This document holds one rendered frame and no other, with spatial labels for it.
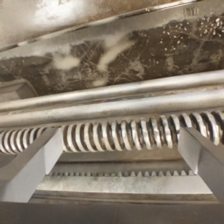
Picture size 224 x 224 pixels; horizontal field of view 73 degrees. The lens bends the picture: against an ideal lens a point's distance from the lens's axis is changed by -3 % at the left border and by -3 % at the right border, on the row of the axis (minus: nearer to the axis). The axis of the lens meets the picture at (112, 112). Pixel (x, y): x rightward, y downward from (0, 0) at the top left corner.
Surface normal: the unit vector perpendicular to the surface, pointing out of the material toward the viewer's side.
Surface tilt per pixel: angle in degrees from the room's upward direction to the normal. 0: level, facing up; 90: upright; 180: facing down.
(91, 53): 0
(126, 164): 90
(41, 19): 0
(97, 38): 0
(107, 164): 90
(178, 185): 90
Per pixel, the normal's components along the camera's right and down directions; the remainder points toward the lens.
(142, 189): -0.24, -0.76
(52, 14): -0.13, 0.63
